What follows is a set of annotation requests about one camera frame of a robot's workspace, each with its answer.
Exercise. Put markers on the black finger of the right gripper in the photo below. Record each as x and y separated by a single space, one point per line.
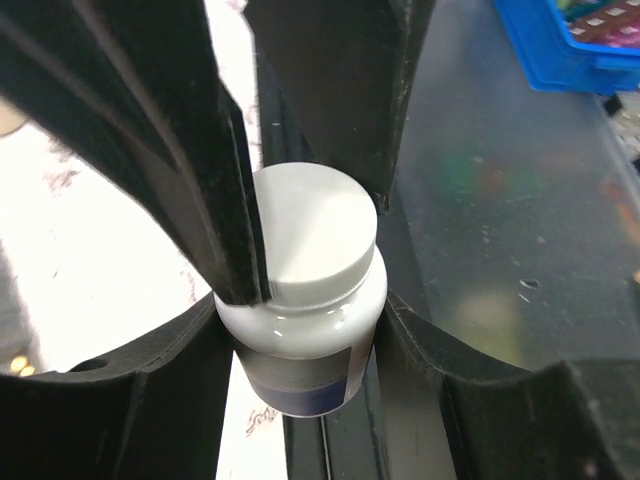
133 88
347 69

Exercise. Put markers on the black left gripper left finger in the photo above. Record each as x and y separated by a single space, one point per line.
150 409

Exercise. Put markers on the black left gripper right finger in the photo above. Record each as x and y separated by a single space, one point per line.
453 412

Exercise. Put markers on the grey bottle white cap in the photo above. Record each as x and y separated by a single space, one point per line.
305 351

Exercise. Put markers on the clear bottle of yellow pills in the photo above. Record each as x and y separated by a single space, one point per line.
21 366

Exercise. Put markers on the blue plastic bin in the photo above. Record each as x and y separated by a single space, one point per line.
553 60

